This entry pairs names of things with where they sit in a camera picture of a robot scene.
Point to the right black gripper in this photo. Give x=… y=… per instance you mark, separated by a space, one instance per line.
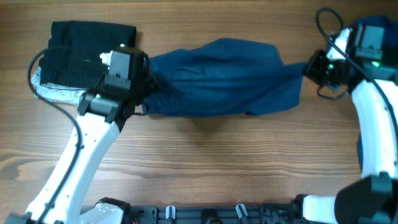
x=312 y=67

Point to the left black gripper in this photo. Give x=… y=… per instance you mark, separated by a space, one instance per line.
x=152 y=83

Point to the navy blue shorts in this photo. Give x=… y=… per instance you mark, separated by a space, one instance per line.
x=224 y=77

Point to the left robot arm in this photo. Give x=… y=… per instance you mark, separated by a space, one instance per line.
x=102 y=114

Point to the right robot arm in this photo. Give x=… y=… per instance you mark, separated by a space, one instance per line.
x=372 y=199

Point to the blue t-shirt pile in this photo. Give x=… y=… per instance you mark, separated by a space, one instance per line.
x=373 y=23

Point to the folded black garment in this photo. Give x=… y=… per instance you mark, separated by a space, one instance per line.
x=75 y=48

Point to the folded light grey garment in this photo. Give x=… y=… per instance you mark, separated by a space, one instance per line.
x=56 y=93

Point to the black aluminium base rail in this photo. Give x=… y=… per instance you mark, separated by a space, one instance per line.
x=238 y=214

